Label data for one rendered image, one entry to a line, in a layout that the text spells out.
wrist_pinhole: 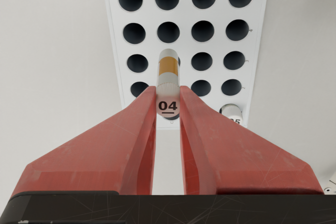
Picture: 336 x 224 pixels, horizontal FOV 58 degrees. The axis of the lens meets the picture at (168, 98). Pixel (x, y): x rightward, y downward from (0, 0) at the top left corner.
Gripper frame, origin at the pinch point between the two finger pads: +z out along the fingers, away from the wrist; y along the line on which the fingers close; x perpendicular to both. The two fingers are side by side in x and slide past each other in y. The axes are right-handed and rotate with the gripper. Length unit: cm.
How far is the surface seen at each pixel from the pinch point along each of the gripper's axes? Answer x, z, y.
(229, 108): 4.2, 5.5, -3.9
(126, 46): 0.0, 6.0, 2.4
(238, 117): 4.3, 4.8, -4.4
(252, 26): -1.2, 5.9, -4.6
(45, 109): 7.5, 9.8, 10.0
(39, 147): 12.0, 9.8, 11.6
